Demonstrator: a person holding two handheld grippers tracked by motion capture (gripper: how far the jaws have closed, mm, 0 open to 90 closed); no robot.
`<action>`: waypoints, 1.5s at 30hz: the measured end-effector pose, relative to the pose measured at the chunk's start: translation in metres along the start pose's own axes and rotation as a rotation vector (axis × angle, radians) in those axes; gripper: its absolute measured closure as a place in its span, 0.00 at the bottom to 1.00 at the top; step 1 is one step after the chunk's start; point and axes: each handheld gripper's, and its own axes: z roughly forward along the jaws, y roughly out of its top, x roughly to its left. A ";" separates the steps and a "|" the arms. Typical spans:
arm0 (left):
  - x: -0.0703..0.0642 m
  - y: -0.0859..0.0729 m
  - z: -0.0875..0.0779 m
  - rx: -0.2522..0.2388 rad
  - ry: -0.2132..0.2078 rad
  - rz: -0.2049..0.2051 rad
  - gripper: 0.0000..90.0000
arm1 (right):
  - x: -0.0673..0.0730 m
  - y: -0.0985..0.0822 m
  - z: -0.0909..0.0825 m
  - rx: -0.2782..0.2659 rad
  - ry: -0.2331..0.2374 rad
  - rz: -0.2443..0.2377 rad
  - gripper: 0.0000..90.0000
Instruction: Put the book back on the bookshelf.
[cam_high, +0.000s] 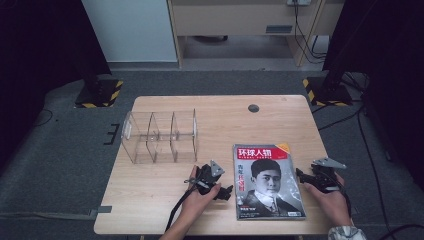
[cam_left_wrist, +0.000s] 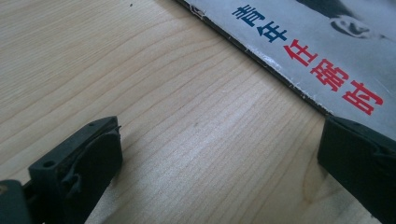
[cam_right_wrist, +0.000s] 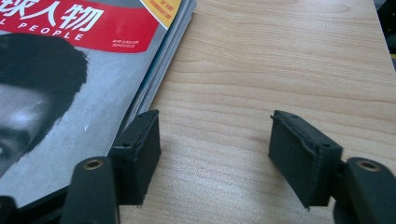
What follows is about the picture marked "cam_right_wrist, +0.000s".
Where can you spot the blue-edged magazine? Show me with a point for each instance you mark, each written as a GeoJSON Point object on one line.
{"type": "Point", "coordinates": [174, 43]}

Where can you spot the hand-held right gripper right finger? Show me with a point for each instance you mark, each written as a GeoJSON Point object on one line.
{"type": "Point", "coordinates": [299, 155]}

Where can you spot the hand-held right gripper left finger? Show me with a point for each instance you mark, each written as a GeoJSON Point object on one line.
{"type": "Point", "coordinates": [137, 161]}

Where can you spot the grey portrait magazine red label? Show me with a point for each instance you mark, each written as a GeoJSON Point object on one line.
{"type": "Point", "coordinates": [109, 93]}

